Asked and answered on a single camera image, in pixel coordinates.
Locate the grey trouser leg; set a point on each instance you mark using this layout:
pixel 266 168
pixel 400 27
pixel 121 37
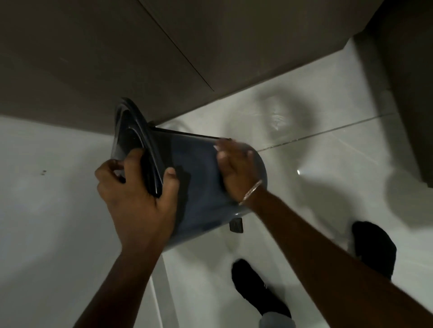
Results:
pixel 277 320

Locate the person's left hand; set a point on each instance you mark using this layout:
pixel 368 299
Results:
pixel 138 213

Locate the dark brown cabinet panel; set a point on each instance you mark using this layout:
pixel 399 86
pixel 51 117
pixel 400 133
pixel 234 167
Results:
pixel 411 84

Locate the person's black shoe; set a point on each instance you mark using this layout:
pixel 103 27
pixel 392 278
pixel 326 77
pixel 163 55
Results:
pixel 373 250
pixel 257 290

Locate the person's left thumb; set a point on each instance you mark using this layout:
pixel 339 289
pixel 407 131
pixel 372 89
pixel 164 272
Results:
pixel 169 189

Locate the person's right hand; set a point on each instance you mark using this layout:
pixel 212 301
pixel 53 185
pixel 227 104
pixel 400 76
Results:
pixel 241 175

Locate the dark blue pedal bin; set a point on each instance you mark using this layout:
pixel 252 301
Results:
pixel 199 182

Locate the dark blue bin lid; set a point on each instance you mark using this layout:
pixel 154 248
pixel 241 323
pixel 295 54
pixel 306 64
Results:
pixel 130 131

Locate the person's right black shoe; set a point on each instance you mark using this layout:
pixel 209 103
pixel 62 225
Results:
pixel 373 250

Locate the person's left forearm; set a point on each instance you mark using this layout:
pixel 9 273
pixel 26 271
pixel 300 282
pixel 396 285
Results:
pixel 115 290

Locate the person's left black shoe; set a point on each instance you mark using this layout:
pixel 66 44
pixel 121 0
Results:
pixel 257 290

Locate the brown cabinet door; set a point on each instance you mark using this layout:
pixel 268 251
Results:
pixel 257 40
pixel 84 57

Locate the black bin pedal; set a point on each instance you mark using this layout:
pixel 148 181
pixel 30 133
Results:
pixel 236 225

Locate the person's right forearm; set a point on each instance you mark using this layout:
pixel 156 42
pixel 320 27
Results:
pixel 338 270

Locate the person's right fingers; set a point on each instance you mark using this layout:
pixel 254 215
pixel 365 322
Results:
pixel 230 153

